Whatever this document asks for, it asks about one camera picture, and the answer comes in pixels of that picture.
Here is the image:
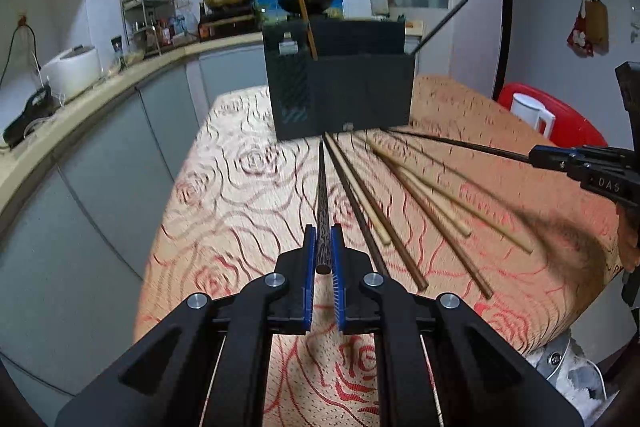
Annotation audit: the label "metal spice rack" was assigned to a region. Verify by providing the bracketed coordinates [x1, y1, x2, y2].
[119, 0, 176, 58]

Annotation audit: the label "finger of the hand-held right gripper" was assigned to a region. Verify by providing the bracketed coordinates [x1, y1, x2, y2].
[529, 145, 637, 168]
[567, 159, 640, 208]

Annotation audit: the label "white mug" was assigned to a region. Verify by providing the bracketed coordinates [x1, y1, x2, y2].
[510, 93, 557, 138]

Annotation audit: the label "wall plug with black cable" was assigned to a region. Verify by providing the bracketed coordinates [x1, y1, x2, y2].
[0, 14, 42, 88]

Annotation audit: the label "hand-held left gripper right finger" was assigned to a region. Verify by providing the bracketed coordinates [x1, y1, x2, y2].
[331, 225, 586, 427]

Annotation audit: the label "dark utensil holder box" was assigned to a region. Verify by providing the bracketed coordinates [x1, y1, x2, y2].
[262, 19, 417, 142]

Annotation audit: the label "white rice cooker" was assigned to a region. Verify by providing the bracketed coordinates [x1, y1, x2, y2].
[40, 46, 100, 102]

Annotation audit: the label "red plastic chair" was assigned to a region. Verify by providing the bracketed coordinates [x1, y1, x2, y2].
[497, 83, 607, 148]

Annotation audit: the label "brown hanging bag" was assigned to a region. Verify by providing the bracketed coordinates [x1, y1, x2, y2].
[584, 0, 610, 50]

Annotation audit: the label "black countertop appliance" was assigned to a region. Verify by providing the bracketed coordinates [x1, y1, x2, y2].
[2, 87, 56, 148]

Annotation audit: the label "dark patterned chopstick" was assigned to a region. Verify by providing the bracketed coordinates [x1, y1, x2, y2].
[315, 141, 332, 275]

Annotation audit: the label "red hanging bag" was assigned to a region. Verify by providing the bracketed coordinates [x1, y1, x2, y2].
[566, 0, 596, 58]

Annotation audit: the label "rose printed tablecloth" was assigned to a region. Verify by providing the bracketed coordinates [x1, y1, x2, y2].
[132, 74, 626, 427]

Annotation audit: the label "person's right hand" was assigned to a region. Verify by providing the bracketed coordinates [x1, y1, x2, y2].
[618, 209, 640, 270]

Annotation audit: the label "black chopstick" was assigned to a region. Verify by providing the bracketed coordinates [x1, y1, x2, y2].
[392, 133, 531, 220]
[413, 0, 469, 55]
[379, 127, 535, 159]

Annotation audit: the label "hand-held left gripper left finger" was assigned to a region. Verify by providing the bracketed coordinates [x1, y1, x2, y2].
[55, 225, 317, 427]

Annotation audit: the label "black wok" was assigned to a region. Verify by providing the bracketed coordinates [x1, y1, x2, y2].
[276, 0, 335, 15]

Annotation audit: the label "grey lower cabinets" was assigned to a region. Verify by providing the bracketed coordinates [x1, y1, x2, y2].
[0, 52, 271, 403]

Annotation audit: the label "beige kitchen counter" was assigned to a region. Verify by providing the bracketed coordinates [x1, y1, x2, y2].
[0, 24, 426, 228]

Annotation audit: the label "reddish brown chopstick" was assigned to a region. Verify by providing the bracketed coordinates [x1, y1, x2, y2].
[365, 139, 493, 299]

